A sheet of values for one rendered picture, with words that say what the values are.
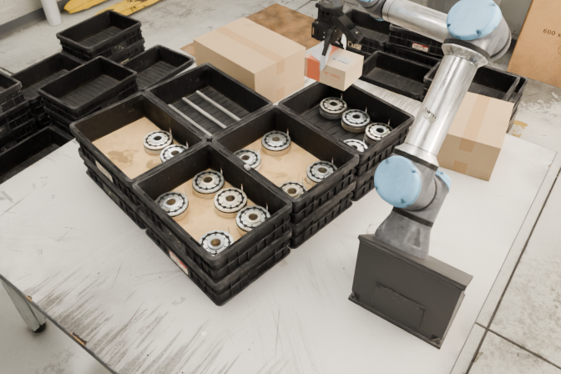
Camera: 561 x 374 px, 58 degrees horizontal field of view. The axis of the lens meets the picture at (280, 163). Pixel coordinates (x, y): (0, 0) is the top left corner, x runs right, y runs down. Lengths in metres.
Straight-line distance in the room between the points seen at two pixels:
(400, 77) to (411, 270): 1.91
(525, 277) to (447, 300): 1.37
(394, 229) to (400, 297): 0.18
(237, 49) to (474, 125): 1.01
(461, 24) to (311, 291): 0.84
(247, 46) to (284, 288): 1.12
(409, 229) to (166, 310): 0.72
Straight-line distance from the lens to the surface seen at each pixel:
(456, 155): 1.97
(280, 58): 2.17
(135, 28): 3.22
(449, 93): 1.29
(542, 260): 2.81
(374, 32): 3.55
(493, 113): 2.08
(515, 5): 4.30
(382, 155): 1.79
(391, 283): 1.41
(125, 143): 1.91
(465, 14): 1.32
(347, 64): 1.72
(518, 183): 2.05
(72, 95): 2.87
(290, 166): 1.73
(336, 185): 1.62
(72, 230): 1.84
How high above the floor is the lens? 2.00
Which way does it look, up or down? 42 degrees down
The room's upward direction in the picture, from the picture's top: straight up
